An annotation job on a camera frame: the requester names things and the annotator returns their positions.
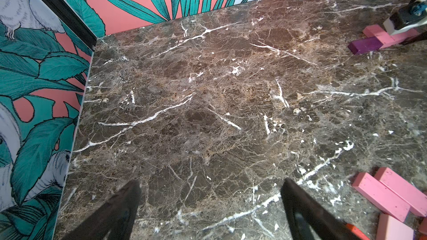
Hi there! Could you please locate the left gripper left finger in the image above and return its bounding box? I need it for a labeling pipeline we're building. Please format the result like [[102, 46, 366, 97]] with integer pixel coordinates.
[[63, 180, 141, 240]]

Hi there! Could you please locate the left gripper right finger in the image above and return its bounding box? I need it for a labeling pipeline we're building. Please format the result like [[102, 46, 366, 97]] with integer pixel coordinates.
[[280, 178, 359, 240]]

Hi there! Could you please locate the dark purple block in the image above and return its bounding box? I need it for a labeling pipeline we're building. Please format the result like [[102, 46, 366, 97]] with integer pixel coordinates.
[[348, 37, 383, 55]]

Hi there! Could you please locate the light pink block edge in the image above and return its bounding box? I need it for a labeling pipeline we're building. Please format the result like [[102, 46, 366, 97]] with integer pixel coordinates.
[[363, 24, 398, 49]]

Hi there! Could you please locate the red block upper left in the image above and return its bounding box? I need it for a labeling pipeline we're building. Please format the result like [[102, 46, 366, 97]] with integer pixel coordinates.
[[345, 223, 370, 240]]

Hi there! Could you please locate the pink block top pair left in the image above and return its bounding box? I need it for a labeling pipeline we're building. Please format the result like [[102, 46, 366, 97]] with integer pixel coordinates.
[[352, 172, 410, 222]]

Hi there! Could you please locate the pink block pair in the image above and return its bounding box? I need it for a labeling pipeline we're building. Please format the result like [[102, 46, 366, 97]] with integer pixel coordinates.
[[374, 167, 427, 217], [352, 172, 410, 222]]

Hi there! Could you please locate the light pink block middle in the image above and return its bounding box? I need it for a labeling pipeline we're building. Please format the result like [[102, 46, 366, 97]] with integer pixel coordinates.
[[376, 213, 414, 240]]

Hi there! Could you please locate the pink block top pair right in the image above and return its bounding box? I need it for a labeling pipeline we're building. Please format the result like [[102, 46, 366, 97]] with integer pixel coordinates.
[[374, 167, 427, 217]]

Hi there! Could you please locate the black left frame post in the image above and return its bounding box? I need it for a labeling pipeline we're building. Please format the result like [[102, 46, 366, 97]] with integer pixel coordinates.
[[42, 0, 97, 51]]

